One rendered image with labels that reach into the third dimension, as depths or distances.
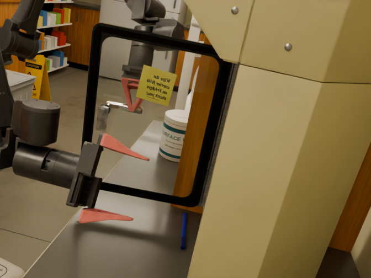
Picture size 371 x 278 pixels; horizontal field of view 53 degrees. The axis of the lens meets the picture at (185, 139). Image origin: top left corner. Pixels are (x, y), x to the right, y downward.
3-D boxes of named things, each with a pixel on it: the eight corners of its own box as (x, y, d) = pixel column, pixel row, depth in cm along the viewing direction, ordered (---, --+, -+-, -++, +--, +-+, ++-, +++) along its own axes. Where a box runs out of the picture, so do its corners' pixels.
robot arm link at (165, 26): (154, 9, 96) (133, -5, 88) (193, 6, 90) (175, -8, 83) (148, 55, 96) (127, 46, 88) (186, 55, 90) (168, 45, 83)
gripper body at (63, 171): (95, 143, 58) (51, 132, 58) (76, 208, 56) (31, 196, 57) (106, 148, 64) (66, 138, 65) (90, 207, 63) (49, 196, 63)
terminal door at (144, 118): (197, 208, 94) (234, 49, 79) (77, 185, 93) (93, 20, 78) (197, 207, 94) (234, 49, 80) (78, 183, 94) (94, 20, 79)
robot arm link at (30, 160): (25, 167, 65) (4, 178, 59) (28, 129, 63) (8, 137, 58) (62, 177, 64) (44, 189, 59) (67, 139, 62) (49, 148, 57)
